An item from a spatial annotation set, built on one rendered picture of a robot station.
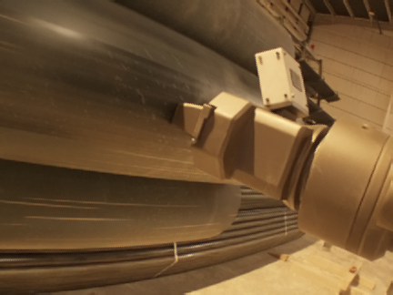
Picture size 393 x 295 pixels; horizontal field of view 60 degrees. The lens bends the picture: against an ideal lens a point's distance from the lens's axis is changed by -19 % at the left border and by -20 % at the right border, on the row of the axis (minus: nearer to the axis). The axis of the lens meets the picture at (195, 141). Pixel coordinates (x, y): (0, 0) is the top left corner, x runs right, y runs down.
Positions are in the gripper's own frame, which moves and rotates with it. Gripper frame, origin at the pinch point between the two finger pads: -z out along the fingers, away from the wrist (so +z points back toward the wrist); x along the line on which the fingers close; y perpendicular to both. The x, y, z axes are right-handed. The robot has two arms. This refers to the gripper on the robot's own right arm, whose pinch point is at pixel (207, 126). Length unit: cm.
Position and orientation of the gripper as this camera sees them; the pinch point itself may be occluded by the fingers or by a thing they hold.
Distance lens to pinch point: 33.1
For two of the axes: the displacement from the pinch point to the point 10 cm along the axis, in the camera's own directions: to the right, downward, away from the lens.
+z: 7.6, 3.3, -5.6
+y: -3.4, 9.4, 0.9
